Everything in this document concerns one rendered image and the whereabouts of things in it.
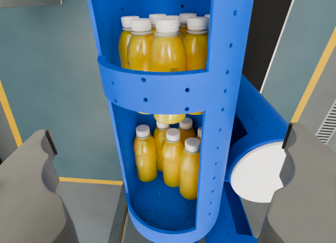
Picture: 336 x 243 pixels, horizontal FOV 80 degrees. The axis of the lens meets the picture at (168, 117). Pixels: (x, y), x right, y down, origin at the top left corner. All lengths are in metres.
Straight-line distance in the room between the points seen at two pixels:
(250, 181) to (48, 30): 1.56
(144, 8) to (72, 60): 1.24
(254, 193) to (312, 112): 1.42
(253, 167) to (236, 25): 0.50
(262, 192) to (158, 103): 0.60
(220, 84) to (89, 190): 2.34
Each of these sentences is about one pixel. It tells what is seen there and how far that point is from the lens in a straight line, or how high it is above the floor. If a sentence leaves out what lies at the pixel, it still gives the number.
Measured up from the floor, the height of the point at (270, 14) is 0.15.
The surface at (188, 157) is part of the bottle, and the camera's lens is 0.52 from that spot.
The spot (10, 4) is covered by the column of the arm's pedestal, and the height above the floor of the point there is 0.50.
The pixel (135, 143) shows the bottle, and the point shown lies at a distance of 0.59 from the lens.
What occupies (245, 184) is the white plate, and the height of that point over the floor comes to 1.04.
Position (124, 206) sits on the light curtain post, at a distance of 1.42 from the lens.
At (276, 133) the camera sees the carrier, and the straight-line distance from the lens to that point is 0.72.
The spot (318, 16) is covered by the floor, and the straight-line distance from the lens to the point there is 1.81.
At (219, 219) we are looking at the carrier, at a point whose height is 0.87.
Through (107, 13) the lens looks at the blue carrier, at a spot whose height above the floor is 1.05.
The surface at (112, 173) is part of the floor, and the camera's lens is 2.29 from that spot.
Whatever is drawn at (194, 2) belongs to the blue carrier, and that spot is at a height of 0.97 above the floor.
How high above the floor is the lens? 1.51
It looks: 59 degrees down
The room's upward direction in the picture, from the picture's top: 179 degrees counter-clockwise
